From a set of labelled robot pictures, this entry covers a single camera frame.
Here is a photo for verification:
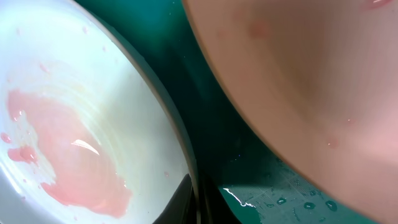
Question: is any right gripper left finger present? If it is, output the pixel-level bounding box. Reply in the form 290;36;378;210
153;174;197;224

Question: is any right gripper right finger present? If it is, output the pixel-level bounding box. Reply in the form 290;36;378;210
199;174;241;224

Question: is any light blue plate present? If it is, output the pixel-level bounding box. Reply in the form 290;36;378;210
1;0;200;224

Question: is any teal plastic serving tray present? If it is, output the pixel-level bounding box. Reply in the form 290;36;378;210
78;0;368;223

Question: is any white plate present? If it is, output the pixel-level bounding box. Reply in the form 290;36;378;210
183;0;397;223

